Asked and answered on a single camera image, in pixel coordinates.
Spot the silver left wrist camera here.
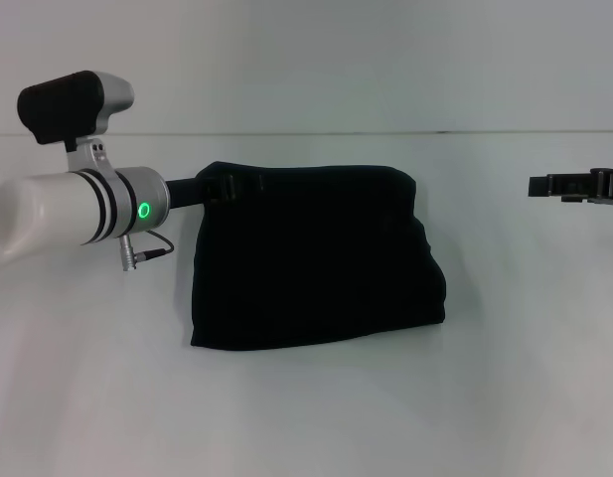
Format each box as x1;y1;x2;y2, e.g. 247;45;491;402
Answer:
16;70;136;173

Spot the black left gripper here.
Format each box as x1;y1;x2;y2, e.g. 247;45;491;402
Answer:
164;173;267;212

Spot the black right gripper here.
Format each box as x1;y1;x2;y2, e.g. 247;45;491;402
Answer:
527;168;613;210

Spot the black t-shirt with FREE print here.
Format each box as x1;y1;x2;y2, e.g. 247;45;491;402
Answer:
190;160;449;354

